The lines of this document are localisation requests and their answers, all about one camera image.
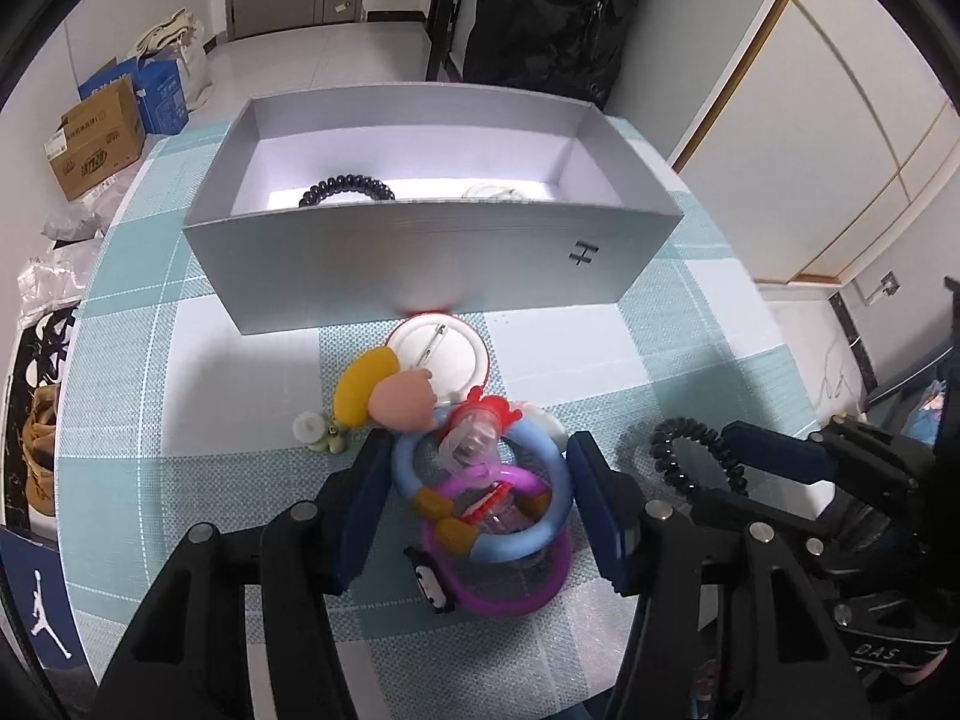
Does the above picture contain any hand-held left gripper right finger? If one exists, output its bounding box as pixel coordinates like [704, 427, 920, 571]
[566, 431, 875, 720]

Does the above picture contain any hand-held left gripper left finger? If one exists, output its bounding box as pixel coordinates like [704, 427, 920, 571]
[94, 431, 395, 720]

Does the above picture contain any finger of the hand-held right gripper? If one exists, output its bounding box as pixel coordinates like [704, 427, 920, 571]
[688, 490, 848, 578]
[720, 418, 935, 518]

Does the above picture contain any blue ring bracelet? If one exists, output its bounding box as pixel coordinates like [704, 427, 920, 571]
[391, 409, 575, 567]

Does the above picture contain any black spiral hair tie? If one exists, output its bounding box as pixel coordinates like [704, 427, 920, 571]
[651, 416, 748, 500]
[298, 175, 397, 209]

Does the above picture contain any red clear pacifier charm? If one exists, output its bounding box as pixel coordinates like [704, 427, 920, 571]
[461, 484, 548, 541]
[439, 386, 526, 477]

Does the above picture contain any small white green charm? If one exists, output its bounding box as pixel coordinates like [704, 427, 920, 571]
[292, 412, 352, 455]

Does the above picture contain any black white panda charm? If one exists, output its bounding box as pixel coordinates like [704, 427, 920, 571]
[405, 546, 460, 614]

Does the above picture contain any yellow-haired doll figure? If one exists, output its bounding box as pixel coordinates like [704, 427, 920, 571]
[334, 349, 437, 434]

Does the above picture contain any purple ring bracelet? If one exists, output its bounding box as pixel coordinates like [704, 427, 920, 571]
[418, 465, 571, 620]

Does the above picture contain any round pin badge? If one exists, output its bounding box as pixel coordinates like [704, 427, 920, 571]
[386, 311, 494, 410]

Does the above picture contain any silver cardboard box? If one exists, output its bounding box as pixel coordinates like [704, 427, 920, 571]
[184, 82, 685, 337]

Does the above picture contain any teal checked tablecloth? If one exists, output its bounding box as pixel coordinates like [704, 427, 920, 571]
[56, 109, 826, 720]

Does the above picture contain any black slide sandal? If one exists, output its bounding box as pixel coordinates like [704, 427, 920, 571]
[847, 604, 960, 691]

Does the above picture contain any white wardrobe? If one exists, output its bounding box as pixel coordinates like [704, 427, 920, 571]
[667, 0, 960, 286]

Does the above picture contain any blue shoe box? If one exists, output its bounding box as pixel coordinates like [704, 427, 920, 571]
[0, 525, 95, 691]

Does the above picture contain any white plastic parcel bag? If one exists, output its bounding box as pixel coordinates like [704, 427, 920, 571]
[16, 244, 95, 323]

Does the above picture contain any brown cardboard box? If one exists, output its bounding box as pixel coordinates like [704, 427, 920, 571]
[43, 75, 147, 202]

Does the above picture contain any blue cardboard box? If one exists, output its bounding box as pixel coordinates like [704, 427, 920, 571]
[79, 56, 190, 136]

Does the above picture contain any black backpack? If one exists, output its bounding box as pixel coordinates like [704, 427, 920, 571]
[461, 0, 657, 117]

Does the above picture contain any cream canvas tote bag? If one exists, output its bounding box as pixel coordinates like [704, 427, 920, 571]
[126, 9, 205, 61]

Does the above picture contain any wall socket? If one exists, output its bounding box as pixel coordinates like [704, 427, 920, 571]
[862, 270, 901, 308]

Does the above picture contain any black metal frame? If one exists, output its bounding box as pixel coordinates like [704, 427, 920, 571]
[426, 0, 472, 83]

